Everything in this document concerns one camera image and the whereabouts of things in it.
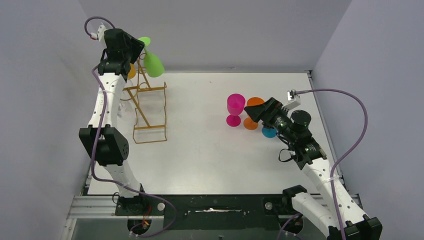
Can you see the yellow-orange plastic wine glass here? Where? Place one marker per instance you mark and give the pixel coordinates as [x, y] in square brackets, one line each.
[132, 72]

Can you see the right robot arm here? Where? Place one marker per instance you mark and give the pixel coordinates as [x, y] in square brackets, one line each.
[342, 218]

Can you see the magenta plastic wine glass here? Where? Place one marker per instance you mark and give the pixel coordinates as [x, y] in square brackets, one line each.
[235, 106]

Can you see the orange plastic wine glass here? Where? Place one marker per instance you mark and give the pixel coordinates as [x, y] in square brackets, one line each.
[250, 123]

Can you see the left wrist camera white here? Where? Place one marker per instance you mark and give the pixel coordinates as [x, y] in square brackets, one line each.
[99, 34]

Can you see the blue plastic wine glass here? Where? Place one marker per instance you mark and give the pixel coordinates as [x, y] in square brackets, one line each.
[269, 132]

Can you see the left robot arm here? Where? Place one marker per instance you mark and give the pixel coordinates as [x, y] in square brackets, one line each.
[101, 139]

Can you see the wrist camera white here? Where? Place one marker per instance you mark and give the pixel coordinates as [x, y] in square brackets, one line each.
[294, 101]
[99, 34]

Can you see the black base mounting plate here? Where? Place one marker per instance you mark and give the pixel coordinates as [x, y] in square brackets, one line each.
[205, 211]

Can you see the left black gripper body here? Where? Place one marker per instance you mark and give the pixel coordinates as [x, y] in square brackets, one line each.
[133, 46]

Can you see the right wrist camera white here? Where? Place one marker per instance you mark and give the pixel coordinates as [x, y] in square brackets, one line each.
[294, 101]

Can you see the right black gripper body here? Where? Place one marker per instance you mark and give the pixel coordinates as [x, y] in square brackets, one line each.
[268, 110]

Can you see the clear wine glass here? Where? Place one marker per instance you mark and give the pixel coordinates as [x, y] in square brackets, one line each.
[124, 109]

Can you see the green plastic wine glass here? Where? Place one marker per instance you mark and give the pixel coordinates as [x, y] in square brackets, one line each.
[153, 65]

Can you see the gold wire glass rack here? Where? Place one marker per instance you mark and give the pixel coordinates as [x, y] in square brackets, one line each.
[149, 104]

